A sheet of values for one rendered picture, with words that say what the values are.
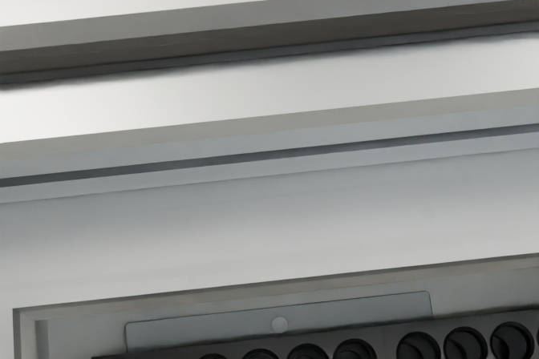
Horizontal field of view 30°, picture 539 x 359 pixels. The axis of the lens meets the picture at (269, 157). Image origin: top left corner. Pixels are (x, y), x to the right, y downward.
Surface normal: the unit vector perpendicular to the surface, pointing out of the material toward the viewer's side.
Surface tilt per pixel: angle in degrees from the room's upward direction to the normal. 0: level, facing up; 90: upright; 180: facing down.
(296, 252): 0
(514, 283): 0
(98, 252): 0
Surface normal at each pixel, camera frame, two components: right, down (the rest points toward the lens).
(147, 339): 0.00, -0.27
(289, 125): 0.07, 0.48
